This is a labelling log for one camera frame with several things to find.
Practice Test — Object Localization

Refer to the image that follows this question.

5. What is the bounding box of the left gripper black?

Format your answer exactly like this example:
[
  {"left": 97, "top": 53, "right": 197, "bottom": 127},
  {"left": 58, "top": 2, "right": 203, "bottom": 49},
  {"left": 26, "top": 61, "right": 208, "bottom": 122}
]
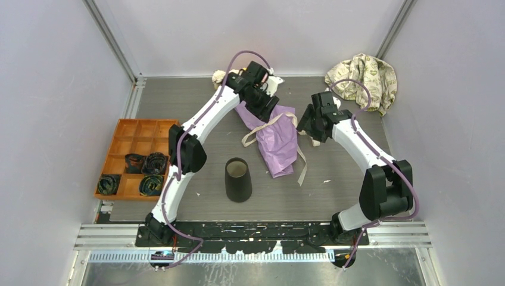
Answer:
[{"left": 245, "top": 85, "right": 279, "bottom": 123}]

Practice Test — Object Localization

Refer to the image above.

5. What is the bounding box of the rolled dark fabric lower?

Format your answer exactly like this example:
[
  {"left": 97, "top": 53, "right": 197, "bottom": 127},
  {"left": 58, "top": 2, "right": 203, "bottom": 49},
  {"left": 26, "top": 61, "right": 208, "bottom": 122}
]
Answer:
[{"left": 139, "top": 175, "right": 164, "bottom": 197}]

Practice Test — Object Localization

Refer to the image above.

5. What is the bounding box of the rolled dark fabric upper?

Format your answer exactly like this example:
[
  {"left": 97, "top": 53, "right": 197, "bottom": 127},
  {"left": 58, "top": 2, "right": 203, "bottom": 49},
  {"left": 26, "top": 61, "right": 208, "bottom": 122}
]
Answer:
[{"left": 141, "top": 152, "right": 168, "bottom": 175}]

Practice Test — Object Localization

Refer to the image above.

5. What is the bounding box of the patterned cream cloth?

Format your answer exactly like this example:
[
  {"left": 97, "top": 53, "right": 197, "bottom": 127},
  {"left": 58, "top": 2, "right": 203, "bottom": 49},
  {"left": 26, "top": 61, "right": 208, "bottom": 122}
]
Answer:
[{"left": 324, "top": 53, "right": 397, "bottom": 116}]

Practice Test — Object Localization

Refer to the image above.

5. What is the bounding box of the rolled dark fabric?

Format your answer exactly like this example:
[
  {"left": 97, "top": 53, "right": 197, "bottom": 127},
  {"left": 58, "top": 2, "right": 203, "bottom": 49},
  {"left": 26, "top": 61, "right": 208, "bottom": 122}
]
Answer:
[
  {"left": 141, "top": 152, "right": 168, "bottom": 175},
  {"left": 124, "top": 153, "right": 146, "bottom": 174},
  {"left": 97, "top": 174, "right": 121, "bottom": 195},
  {"left": 139, "top": 175, "right": 164, "bottom": 197}
]

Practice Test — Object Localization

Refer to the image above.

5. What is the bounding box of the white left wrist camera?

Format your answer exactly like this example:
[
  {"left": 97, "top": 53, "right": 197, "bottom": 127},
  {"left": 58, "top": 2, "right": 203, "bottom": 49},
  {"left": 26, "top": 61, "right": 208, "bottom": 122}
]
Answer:
[{"left": 264, "top": 75, "right": 285, "bottom": 97}]

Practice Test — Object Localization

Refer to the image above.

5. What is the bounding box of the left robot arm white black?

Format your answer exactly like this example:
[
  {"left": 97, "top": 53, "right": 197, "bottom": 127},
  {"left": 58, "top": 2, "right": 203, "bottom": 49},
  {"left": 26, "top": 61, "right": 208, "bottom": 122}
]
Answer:
[{"left": 145, "top": 61, "right": 284, "bottom": 246}]

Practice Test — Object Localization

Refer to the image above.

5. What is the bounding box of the orange compartment tray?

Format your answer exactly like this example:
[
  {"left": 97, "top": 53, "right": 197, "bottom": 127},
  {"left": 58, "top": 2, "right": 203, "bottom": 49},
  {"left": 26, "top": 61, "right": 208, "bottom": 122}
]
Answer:
[{"left": 94, "top": 119, "right": 179, "bottom": 201}]

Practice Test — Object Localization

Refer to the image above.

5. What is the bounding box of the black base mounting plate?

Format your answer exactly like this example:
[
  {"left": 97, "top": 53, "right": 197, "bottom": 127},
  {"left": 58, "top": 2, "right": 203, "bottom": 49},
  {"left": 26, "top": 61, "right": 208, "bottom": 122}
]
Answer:
[{"left": 135, "top": 221, "right": 369, "bottom": 254}]

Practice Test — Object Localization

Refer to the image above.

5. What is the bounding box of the rolled dark fabric middle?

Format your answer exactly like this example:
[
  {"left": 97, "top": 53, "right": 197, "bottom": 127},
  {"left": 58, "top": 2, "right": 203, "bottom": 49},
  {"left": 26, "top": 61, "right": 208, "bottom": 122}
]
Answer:
[{"left": 124, "top": 153, "right": 146, "bottom": 174}]

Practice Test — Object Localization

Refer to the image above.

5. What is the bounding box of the cream ribbon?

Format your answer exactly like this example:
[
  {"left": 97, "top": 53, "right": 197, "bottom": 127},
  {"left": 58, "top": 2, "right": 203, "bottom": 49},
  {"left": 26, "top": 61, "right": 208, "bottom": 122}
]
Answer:
[{"left": 241, "top": 112, "right": 321, "bottom": 187}]

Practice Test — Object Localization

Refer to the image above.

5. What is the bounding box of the rolled dark fabric left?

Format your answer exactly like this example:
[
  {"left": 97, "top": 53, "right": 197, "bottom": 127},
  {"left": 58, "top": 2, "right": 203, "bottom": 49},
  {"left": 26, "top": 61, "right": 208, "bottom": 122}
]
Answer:
[{"left": 97, "top": 174, "right": 121, "bottom": 195}]

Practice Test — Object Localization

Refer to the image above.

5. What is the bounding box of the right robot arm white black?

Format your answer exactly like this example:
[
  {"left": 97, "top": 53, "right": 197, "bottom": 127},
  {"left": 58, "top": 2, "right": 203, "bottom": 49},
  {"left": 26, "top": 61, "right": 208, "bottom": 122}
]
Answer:
[{"left": 297, "top": 91, "right": 414, "bottom": 245}]

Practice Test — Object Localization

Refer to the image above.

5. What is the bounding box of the dark cylindrical vase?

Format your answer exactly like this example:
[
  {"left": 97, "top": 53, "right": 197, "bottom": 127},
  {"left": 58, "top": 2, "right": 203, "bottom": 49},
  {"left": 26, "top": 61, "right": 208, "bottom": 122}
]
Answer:
[{"left": 225, "top": 157, "right": 253, "bottom": 203}]

